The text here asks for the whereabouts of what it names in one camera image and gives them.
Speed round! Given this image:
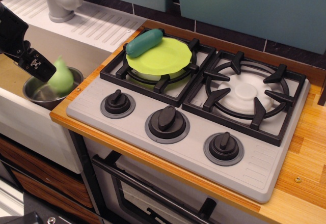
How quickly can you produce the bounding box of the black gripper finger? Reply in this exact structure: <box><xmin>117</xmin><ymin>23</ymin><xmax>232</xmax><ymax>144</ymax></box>
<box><xmin>18</xmin><ymin>48</ymin><xmax>57</xmax><ymax>82</ymax></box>

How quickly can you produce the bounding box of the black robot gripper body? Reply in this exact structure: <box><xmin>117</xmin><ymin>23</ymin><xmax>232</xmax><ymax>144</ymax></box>
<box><xmin>1</xmin><ymin>3</ymin><xmax>31</xmax><ymax>61</ymax></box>

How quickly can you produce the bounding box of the light green toy pear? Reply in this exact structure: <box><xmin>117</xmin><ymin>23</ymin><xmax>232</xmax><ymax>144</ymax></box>
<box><xmin>47</xmin><ymin>56</ymin><xmax>74</xmax><ymax>94</ymax></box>

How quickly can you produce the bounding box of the dark green toy cucumber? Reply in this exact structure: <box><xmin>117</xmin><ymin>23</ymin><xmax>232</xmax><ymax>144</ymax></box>
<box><xmin>125</xmin><ymin>29</ymin><xmax>164</xmax><ymax>58</ymax></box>

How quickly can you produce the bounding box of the white toy sink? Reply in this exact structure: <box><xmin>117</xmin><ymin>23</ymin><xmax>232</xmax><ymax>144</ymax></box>
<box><xmin>1</xmin><ymin>0</ymin><xmax>145</xmax><ymax>174</ymax></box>

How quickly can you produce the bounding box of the lime green plastic plate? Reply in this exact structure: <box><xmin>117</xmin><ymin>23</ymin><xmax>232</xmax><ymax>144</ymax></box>
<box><xmin>126</xmin><ymin>37</ymin><xmax>192</xmax><ymax>76</ymax></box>

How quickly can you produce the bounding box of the small steel saucepan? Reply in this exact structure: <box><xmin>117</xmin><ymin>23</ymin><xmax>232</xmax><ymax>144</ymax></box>
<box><xmin>22</xmin><ymin>67</ymin><xmax>84</xmax><ymax>110</ymax></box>

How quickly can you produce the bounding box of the black left stove knob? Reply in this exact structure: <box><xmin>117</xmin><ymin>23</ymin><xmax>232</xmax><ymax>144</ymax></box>
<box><xmin>100</xmin><ymin>89</ymin><xmax>136</xmax><ymax>119</ymax></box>

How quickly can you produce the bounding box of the black stove knob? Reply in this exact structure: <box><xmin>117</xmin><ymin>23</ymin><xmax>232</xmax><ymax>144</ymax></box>
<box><xmin>204</xmin><ymin>132</ymin><xmax>245</xmax><ymax>166</ymax></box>
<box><xmin>100</xmin><ymin>89</ymin><xmax>136</xmax><ymax>119</ymax></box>
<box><xmin>145</xmin><ymin>105</ymin><xmax>190</xmax><ymax>144</ymax></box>

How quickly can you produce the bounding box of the wooden drawer front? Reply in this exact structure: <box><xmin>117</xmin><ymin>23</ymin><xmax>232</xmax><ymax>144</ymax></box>
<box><xmin>1</xmin><ymin>135</ymin><xmax>93</xmax><ymax>209</ymax></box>

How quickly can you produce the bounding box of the black left burner grate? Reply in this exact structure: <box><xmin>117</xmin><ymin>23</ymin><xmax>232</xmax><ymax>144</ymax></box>
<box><xmin>100</xmin><ymin>28</ymin><xmax>216</xmax><ymax>107</ymax></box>

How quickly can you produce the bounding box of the black burner grate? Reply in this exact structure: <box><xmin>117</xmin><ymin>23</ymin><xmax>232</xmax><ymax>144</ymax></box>
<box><xmin>100</xmin><ymin>28</ymin><xmax>216</xmax><ymax>107</ymax></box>
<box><xmin>182</xmin><ymin>50</ymin><xmax>310</xmax><ymax>147</ymax></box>

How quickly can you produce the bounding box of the black middle stove knob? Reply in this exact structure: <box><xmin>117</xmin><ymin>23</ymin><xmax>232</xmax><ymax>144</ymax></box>
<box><xmin>145</xmin><ymin>105</ymin><xmax>190</xmax><ymax>144</ymax></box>

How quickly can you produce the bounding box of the toy oven door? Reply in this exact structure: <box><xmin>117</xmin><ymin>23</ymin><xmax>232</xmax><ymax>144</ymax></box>
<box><xmin>92</xmin><ymin>151</ymin><xmax>246</xmax><ymax>223</ymax></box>

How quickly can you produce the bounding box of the grey toy stove top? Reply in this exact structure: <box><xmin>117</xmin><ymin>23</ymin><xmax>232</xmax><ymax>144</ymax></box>
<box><xmin>66</xmin><ymin>28</ymin><xmax>310</xmax><ymax>203</ymax></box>

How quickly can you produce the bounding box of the black right stove knob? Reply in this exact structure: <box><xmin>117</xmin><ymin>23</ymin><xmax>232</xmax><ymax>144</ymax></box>
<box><xmin>204</xmin><ymin>132</ymin><xmax>245</xmax><ymax>166</ymax></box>

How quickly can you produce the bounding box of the black right burner grate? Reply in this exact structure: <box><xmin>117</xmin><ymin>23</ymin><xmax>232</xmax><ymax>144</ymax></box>
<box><xmin>182</xmin><ymin>50</ymin><xmax>310</xmax><ymax>147</ymax></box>

